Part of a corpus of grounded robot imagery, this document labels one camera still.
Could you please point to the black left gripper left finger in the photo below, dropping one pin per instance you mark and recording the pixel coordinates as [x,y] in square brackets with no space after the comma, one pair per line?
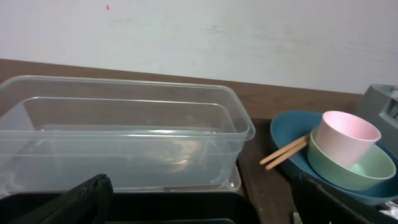
[88,202]

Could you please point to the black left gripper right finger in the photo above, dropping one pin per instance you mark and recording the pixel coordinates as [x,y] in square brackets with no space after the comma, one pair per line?
[318,203]

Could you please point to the pink cup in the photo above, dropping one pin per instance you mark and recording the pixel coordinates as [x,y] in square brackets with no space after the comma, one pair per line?
[345,138]

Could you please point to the grey dishwasher rack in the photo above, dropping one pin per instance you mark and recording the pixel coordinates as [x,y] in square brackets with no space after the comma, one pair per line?
[379,107]

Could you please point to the black plastic tray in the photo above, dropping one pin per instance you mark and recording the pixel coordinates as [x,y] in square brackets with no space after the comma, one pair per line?
[150,207]

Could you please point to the brown serving tray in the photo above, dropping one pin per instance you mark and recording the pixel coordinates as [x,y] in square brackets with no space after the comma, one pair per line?
[268,190]

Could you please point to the lower wooden chopstick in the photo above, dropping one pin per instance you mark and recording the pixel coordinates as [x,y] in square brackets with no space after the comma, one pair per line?
[286,155]

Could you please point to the light green bowl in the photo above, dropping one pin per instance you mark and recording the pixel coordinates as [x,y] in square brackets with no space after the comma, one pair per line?
[373,168]

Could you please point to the dark blue plate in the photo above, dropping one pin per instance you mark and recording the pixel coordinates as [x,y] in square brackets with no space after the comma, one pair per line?
[291,125]

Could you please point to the clear plastic bin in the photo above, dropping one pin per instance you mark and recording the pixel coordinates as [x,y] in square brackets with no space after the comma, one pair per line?
[57,132]

